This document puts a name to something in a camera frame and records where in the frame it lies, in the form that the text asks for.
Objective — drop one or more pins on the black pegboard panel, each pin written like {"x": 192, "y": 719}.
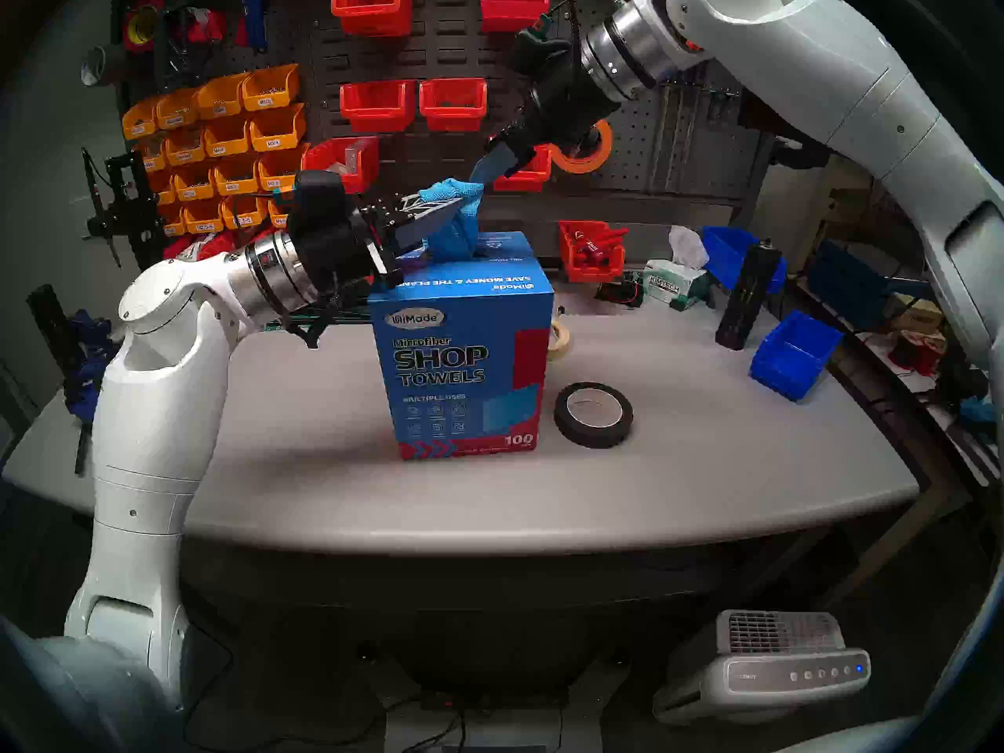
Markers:
{"x": 451, "y": 53}

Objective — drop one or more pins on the orange small parts bin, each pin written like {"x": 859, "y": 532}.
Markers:
{"x": 140, "y": 125}
{"x": 176, "y": 114}
{"x": 234, "y": 180}
{"x": 267, "y": 96}
{"x": 243, "y": 214}
{"x": 218, "y": 104}
{"x": 278, "y": 167}
{"x": 184, "y": 151}
{"x": 274, "y": 136}
{"x": 226, "y": 143}
{"x": 192, "y": 187}
{"x": 172, "y": 224}
{"x": 278, "y": 210}
{"x": 161, "y": 190}
{"x": 202, "y": 220}
{"x": 154, "y": 157}

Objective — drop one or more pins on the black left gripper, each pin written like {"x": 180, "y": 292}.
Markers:
{"x": 337, "y": 249}

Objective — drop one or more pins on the dark blue storage bin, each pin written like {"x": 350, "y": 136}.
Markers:
{"x": 847, "y": 285}

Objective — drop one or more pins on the beige masking tape roll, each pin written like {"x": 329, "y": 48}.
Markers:
{"x": 562, "y": 343}

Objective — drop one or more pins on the blue shop towels box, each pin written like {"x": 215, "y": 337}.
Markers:
{"x": 463, "y": 367}

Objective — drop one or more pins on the grey duct tape roll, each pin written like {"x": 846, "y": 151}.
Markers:
{"x": 108, "y": 63}

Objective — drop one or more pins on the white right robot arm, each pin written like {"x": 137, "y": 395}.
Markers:
{"x": 823, "y": 61}

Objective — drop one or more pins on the red plastic storage bin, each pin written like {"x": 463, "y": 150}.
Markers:
{"x": 321, "y": 155}
{"x": 455, "y": 120}
{"x": 369, "y": 22}
{"x": 376, "y": 120}
{"x": 525, "y": 183}
{"x": 514, "y": 18}

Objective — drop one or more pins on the black power strip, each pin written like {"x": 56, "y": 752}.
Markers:
{"x": 502, "y": 700}

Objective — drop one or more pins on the orange tape roll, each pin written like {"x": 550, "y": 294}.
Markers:
{"x": 598, "y": 160}

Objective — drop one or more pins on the blue microfiber shop towel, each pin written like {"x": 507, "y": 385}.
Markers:
{"x": 455, "y": 234}

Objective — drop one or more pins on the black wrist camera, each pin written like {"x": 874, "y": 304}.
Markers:
{"x": 541, "y": 52}
{"x": 318, "y": 194}

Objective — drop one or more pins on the black cylinder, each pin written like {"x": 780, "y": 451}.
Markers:
{"x": 49, "y": 324}

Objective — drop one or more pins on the cardboard box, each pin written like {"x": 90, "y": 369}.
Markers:
{"x": 918, "y": 316}

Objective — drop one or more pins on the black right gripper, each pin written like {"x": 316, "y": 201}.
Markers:
{"x": 569, "y": 104}

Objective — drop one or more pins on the red plastic parts bin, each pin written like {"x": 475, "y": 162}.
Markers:
{"x": 235, "y": 245}
{"x": 174, "y": 251}

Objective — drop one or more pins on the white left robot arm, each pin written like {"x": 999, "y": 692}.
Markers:
{"x": 157, "y": 414}

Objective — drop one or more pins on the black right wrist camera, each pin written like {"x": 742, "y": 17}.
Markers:
{"x": 541, "y": 52}

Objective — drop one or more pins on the red bin with red markers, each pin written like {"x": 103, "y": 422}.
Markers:
{"x": 588, "y": 269}

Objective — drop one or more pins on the black tape roll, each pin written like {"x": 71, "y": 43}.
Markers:
{"x": 566, "y": 426}

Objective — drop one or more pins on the blue black bar clamp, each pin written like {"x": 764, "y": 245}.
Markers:
{"x": 90, "y": 332}
{"x": 78, "y": 391}

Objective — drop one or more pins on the white air purifier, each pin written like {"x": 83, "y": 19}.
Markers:
{"x": 769, "y": 673}

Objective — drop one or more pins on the red yellow tape roll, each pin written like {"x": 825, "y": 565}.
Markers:
{"x": 130, "y": 34}

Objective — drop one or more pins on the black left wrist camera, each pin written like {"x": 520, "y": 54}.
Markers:
{"x": 318, "y": 194}

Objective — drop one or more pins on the black cylindrical bottle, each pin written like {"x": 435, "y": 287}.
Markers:
{"x": 741, "y": 304}

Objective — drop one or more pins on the blue hanging clamp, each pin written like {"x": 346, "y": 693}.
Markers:
{"x": 256, "y": 22}

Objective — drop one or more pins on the black metal stand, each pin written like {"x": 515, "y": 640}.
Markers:
{"x": 129, "y": 210}

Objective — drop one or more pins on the blue plastic storage bin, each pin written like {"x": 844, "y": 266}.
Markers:
{"x": 722, "y": 253}

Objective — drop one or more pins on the bright blue plastic bin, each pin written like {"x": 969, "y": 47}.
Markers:
{"x": 784, "y": 375}

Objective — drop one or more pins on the Kimtech tissue box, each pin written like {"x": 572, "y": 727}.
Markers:
{"x": 674, "y": 289}

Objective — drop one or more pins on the green cutting mat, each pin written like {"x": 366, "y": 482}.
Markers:
{"x": 357, "y": 321}

